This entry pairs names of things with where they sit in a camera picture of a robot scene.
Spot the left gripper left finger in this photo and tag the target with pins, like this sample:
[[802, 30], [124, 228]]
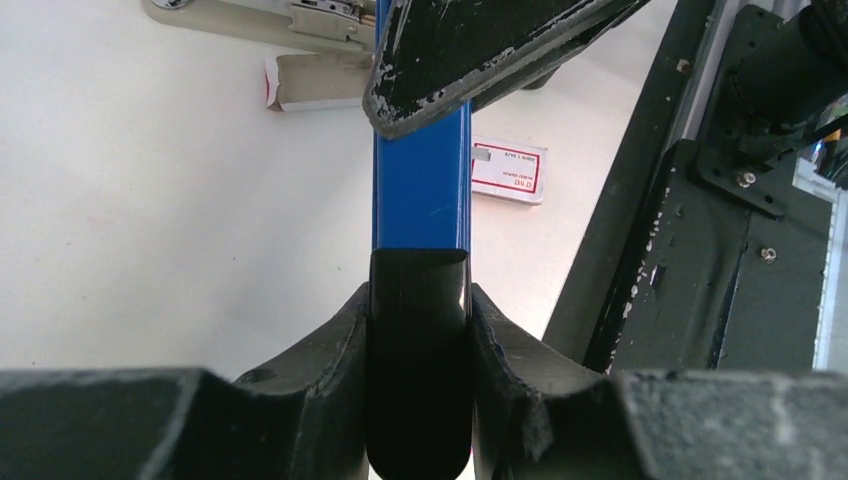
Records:
[[299, 415]]

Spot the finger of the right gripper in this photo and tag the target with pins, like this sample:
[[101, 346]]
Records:
[[432, 57]]

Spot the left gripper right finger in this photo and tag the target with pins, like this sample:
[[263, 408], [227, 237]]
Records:
[[540, 415]]

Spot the silver white stapler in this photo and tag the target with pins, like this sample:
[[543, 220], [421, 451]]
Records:
[[323, 26]]

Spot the red white staple box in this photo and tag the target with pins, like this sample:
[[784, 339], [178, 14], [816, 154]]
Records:
[[508, 170]]

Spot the staple box tray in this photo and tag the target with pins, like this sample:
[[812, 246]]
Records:
[[306, 82]]

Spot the blue black stapler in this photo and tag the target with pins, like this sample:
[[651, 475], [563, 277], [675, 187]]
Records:
[[419, 387]]

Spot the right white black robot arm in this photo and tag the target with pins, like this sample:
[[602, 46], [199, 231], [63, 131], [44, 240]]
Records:
[[789, 77]]

